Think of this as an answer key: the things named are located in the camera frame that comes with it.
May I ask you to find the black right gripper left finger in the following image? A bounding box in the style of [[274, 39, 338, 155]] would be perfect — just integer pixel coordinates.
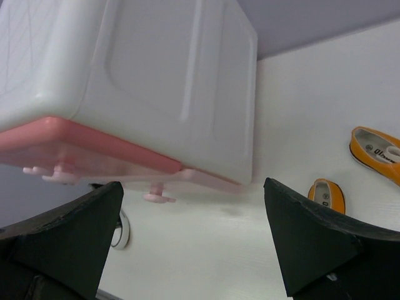
[[1, 182, 124, 299]]

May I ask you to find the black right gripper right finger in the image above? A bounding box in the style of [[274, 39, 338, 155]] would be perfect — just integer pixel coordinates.
[[264, 178, 399, 299]]

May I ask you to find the orange sneaker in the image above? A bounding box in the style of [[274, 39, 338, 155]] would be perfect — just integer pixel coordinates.
[[307, 178, 346, 214], [349, 126, 399, 186]]

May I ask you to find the pink cat drawer knob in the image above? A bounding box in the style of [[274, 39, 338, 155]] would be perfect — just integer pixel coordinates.
[[143, 182, 176, 204]]

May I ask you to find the pink front white drawer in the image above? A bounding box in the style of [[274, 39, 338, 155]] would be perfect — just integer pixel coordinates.
[[1, 117, 240, 193]]

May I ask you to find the white shoe cabinet shell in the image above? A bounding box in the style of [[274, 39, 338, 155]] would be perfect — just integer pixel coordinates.
[[1, 1, 258, 185]]

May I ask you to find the black sneaker front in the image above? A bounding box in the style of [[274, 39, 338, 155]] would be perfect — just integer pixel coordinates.
[[111, 210, 130, 250]]

